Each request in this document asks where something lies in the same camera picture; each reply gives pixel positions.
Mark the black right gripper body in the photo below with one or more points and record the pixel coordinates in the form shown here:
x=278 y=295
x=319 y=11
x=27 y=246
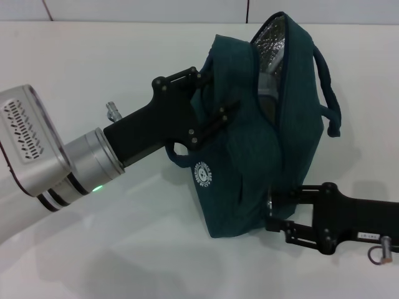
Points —
x=355 y=218

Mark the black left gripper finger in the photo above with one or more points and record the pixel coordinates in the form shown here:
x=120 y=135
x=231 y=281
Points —
x=215 y=121
x=187 y=74

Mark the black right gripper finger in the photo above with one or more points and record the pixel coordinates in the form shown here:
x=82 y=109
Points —
x=293 y=232
x=296 y=196

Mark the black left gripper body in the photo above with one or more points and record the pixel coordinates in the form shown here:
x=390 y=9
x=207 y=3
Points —
x=156 y=124

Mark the dark teal lunch bag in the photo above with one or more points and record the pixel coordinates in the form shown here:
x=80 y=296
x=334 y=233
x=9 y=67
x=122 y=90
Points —
x=249 y=149

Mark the clear blue-rimmed plastic container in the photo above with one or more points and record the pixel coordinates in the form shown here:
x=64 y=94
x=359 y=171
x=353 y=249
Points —
x=268 y=87

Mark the silver left wrist plug stub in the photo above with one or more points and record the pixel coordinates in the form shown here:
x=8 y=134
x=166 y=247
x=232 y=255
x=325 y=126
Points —
x=113 y=111

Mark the silver right wrist plug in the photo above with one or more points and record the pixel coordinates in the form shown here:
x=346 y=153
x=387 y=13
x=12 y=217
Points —
x=387 y=249

